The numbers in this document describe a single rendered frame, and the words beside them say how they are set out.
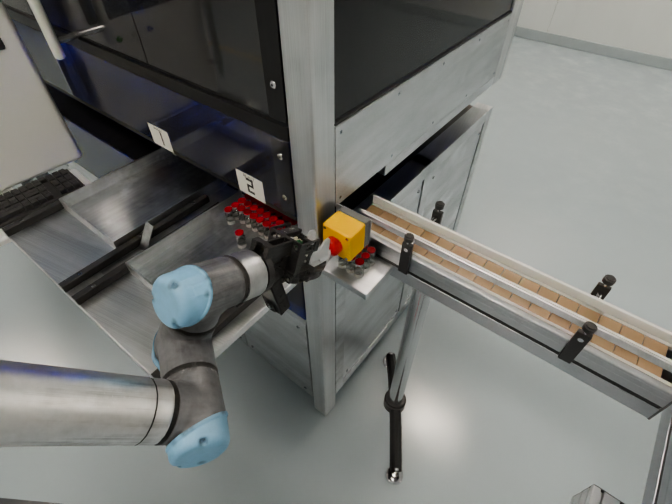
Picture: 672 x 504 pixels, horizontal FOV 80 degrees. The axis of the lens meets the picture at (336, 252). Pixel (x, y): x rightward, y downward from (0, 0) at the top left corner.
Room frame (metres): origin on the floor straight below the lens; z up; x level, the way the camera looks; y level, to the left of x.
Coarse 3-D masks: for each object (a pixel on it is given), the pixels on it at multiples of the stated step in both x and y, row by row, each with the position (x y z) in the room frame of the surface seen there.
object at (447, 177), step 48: (432, 144) 1.15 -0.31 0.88; (480, 144) 1.39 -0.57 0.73; (384, 192) 0.90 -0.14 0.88; (432, 192) 1.10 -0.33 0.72; (336, 288) 0.67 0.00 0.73; (384, 288) 0.90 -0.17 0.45; (240, 336) 0.90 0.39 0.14; (288, 336) 0.71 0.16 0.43; (336, 336) 0.67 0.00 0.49; (336, 384) 0.67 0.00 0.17
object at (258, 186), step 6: (240, 174) 0.76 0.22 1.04; (246, 174) 0.74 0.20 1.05; (240, 180) 0.76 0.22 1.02; (246, 180) 0.74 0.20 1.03; (252, 180) 0.73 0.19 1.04; (258, 180) 0.72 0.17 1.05; (240, 186) 0.76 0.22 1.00; (246, 186) 0.75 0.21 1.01; (258, 186) 0.72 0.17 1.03; (246, 192) 0.75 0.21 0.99; (258, 192) 0.72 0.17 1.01; (258, 198) 0.73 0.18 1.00; (264, 198) 0.71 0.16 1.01
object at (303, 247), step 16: (288, 224) 0.53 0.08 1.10; (256, 240) 0.44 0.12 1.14; (272, 240) 0.45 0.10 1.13; (288, 240) 0.47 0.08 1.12; (304, 240) 0.49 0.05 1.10; (272, 256) 0.43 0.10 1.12; (288, 256) 0.46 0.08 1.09; (304, 256) 0.47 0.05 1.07; (272, 272) 0.40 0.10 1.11; (288, 272) 0.44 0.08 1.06; (304, 272) 0.45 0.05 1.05
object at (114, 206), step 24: (120, 168) 0.96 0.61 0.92; (144, 168) 1.01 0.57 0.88; (168, 168) 1.01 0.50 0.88; (192, 168) 1.01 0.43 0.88; (72, 192) 0.85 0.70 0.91; (96, 192) 0.89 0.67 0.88; (120, 192) 0.89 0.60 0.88; (144, 192) 0.89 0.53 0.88; (168, 192) 0.89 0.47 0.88; (192, 192) 0.89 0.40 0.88; (96, 216) 0.79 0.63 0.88; (120, 216) 0.79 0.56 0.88; (144, 216) 0.79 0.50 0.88; (120, 240) 0.68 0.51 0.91
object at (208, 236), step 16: (240, 192) 0.86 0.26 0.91; (192, 224) 0.74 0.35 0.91; (208, 224) 0.76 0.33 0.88; (224, 224) 0.76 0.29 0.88; (240, 224) 0.76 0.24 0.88; (160, 240) 0.67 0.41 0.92; (176, 240) 0.70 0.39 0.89; (192, 240) 0.70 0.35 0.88; (208, 240) 0.70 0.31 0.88; (224, 240) 0.70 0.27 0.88; (144, 256) 0.63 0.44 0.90; (160, 256) 0.65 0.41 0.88; (176, 256) 0.65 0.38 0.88; (192, 256) 0.65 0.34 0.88; (208, 256) 0.65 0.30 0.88; (144, 272) 0.60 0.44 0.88; (160, 272) 0.60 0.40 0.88
